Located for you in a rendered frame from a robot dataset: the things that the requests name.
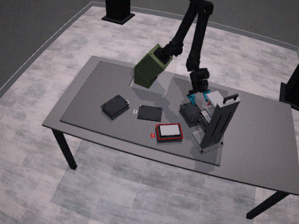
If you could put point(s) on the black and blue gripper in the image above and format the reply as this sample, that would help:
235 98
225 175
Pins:
192 97

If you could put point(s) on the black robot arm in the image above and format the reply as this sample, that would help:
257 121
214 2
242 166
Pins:
175 47

